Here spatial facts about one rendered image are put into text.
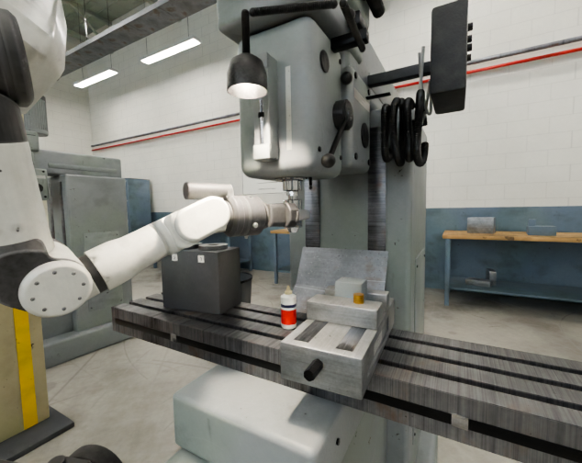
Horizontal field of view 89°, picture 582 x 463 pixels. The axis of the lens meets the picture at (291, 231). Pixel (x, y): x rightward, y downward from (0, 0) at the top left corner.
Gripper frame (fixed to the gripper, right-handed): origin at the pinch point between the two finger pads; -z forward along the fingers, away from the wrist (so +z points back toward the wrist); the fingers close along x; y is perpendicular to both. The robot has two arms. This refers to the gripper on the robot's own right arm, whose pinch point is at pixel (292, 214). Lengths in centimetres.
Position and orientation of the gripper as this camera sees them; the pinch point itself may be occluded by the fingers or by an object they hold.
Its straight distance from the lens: 73.9
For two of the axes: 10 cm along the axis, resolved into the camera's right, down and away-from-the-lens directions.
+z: -7.8, 0.6, -6.3
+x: -6.3, -0.5, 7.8
